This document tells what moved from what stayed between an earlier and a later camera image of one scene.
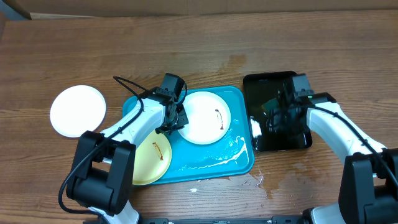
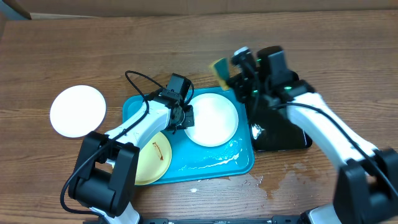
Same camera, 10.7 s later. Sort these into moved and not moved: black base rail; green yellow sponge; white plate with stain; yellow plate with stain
Moved: green yellow sponge
Not moved: white plate with stain; yellow plate with stain; black base rail
